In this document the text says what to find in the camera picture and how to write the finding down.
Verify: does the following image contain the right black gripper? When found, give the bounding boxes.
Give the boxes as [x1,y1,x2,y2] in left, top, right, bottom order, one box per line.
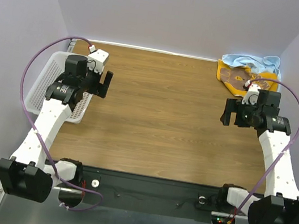
[219,95,263,130]

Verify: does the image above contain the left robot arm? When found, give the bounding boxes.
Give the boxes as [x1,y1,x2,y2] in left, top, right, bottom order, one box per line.
[0,54,113,203]

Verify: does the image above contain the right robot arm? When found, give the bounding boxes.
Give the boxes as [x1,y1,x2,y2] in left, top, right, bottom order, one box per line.
[215,84,299,224]

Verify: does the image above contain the light blue towel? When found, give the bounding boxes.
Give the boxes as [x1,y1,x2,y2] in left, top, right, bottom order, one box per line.
[221,54,281,80]

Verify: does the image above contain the white plastic basket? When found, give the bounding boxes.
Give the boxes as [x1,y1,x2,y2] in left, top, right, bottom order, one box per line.
[24,51,92,124]

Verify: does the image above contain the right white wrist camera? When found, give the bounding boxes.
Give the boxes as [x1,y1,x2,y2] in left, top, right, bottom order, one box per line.
[241,84,260,105]

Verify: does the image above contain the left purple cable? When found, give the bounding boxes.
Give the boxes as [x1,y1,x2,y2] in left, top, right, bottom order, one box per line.
[1,28,130,216]

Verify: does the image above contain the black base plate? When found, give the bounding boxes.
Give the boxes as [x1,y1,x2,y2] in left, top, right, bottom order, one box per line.
[37,158,257,224]

